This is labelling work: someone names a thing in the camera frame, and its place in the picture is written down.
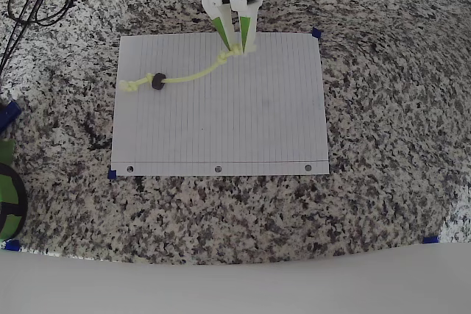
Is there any yellow-green knotted rope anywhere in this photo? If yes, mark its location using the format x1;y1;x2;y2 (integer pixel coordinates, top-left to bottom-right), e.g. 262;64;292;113
118;44;246;94

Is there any lined paper sheet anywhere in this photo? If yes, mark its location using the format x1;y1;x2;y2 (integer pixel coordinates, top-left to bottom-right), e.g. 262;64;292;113
110;32;330;177

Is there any green tape strip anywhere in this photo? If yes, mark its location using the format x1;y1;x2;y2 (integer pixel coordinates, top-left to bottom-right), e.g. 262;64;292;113
0;138;16;164

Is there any green and black spool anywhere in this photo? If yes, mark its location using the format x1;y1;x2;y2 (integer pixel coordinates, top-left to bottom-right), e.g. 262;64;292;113
0;162;29;241

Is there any black looped cable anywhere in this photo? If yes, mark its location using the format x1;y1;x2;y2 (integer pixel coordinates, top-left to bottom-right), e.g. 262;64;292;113
0;0;73;76

